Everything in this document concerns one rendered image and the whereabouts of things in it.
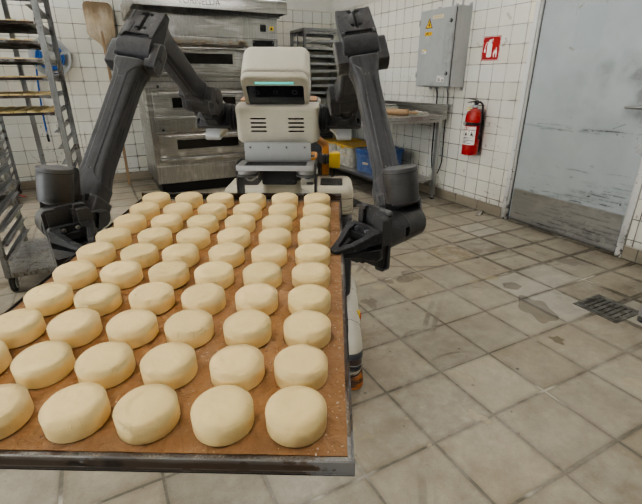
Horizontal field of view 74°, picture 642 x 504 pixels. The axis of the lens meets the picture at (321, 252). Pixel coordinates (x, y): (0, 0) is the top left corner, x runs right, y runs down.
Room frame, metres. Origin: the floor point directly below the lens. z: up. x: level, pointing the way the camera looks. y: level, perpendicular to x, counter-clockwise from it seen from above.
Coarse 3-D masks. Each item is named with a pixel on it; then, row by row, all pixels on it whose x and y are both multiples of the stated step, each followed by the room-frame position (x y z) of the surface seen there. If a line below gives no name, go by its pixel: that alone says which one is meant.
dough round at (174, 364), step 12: (156, 348) 0.34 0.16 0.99; (168, 348) 0.34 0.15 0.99; (180, 348) 0.34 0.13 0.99; (192, 348) 0.35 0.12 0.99; (144, 360) 0.33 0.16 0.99; (156, 360) 0.33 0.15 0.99; (168, 360) 0.33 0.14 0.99; (180, 360) 0.33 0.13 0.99; (192, 360) 0.33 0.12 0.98; (144, 372) 0.31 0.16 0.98; (156, 372) 0.31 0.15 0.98; (168, 372) 0.31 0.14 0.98; (180, 372) 0.31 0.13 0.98; (192, 372) 0.32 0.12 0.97; (144, 384) 0.32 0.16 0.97; (168, 384) 0.31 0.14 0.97; (180, 384) 0.31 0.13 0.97
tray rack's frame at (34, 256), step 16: (48, 0) 3.05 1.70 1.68; (48, 16) 3.04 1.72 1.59; (64, 80) 3.04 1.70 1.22; (64, 96) 3.04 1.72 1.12; (32, 128) 2.96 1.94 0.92; (0, 144) 2.86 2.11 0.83; (0, 160) 2.85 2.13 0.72; (80, 160) 3.04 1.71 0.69; (32, 240) 2.86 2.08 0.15; (16, 256) 2.57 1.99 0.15; (32, 256) 2.57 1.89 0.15; (48, 256) 2.57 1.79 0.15; (16, 272) 2.32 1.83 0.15; (32, 272) 2.35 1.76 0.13
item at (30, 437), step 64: (0, 384) 0.32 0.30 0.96; (64, 384) 0.32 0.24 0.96; (128, 384) 0.32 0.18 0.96; (192, 384) 0.32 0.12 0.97; (0, 448) 0.25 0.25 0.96; (64, 448) 0.25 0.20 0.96; (128, 448) 0.25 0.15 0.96; (192, 448) 0.25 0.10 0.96; (256, 448) 0.25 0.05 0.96; (320, 448) 0.25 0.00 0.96
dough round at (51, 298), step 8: (40, 288) 0.45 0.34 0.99; (48, 288) 0.45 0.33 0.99; (56, 288) 0.45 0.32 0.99; (64, 288) 0.45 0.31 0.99; (24, 296) 0.44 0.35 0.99; (32, 296) 0.44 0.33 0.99; (40, 296) 0.44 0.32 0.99; (48, 296) 0.44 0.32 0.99; (56, 296) 0.44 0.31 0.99; (64, 296) 0.44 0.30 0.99; (72, 296) 0.45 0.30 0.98; (32, 304) 0.42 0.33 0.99; (40, 304) 0.42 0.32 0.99; (48, 304) 0.43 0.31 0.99; (56, 304) 0.43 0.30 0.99; (64, 304) 0.44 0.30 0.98; (48, 312) 0.43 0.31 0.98; (56, 312) 0.43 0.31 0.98
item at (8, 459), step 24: (0, 456) 0.23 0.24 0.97; (24, 456) 0.23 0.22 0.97; (48, 456) 0.23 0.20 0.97; (72, 456) 0.23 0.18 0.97; (96, 456) 0.23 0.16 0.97; (120, 456) 0.23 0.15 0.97; (144, 456) 0.24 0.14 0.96; (168, 456) 0.24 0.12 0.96; (192, 456) 0.24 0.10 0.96; (216, 456) 0.24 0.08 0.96; (240, 456) 0.24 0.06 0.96; (264, 456) 0.24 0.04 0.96; (288, 456) 0.24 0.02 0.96; (312, 456) 0.24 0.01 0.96
